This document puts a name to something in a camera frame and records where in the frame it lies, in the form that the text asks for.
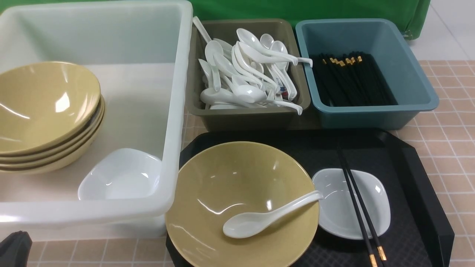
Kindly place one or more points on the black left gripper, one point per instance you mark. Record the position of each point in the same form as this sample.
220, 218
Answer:
15, 249

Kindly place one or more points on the white ceramic soup spoon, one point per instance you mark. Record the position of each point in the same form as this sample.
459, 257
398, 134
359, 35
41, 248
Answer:
248, 224

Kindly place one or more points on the tan noodle bowl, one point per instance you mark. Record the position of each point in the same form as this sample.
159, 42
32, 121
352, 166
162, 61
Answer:
233, 178

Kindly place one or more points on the white square sauce dish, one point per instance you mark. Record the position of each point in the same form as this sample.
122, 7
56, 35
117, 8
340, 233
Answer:
337, 214

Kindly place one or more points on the stacked tan bowl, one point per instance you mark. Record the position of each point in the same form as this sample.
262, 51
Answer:
43, 161
43, 104
58, 147
67, 157

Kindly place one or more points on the bottom stacked tan bowl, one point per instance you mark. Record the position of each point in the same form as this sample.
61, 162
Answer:
67, 157

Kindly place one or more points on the top stacked tan bowl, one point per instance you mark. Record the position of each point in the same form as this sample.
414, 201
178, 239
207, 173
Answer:
43, 104

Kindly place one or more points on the white dish inside bin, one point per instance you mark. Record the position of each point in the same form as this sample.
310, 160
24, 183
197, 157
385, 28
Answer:
125, 173

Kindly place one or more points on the large white plastic bin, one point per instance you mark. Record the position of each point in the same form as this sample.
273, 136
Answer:
139, 51

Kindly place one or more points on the brown plastic spoon bin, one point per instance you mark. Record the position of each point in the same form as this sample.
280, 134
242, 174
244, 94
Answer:
244, 118

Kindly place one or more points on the pile of white spoons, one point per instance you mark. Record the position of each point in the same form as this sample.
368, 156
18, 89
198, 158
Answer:
249, 74

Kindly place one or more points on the pile of black chopsticks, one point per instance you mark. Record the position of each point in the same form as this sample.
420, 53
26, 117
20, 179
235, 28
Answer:
352, 79

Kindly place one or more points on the black plastic serving tray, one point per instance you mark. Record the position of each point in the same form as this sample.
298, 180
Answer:
420, 234

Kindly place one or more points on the blue plastic chopstick bin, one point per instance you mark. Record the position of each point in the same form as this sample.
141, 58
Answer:
380, 38

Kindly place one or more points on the green cloth backdrop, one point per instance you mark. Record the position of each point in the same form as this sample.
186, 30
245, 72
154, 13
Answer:
408, 15

